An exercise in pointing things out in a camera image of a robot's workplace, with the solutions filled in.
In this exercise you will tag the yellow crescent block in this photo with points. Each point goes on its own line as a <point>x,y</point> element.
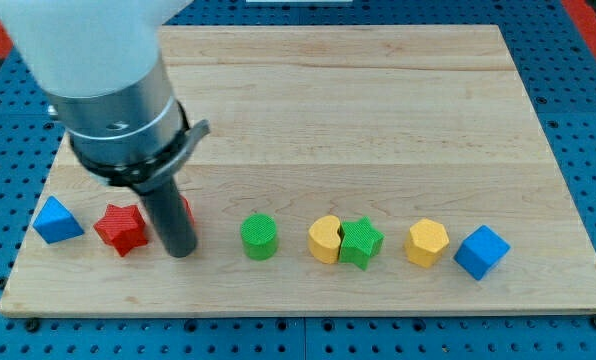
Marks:
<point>324,240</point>

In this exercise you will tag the blue cube block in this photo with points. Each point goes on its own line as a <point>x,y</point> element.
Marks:
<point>481,251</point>

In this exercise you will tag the red star block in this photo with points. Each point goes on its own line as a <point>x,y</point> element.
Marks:
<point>122,228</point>

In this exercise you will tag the light wooden board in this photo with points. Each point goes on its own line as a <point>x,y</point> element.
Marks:
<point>396,123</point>

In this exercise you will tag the red block behind rod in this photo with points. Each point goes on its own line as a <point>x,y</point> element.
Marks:
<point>188,210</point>

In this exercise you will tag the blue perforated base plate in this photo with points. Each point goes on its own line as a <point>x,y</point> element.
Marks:
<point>554,45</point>

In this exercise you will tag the green cylinder block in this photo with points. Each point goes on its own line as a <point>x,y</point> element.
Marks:
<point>259,236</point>

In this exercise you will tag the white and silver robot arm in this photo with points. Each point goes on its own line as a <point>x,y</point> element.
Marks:
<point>100,65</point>

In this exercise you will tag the yellow hexagon block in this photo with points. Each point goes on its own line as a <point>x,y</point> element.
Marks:
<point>426,242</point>

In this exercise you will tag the green star block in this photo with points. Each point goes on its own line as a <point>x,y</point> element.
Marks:
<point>361,241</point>

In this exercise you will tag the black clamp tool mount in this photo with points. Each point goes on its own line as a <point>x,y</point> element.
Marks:
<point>144,160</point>

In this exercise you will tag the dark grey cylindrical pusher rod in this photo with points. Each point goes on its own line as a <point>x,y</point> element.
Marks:
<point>167,211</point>

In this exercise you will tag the blue triangular block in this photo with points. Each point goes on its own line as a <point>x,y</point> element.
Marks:
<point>56,223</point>

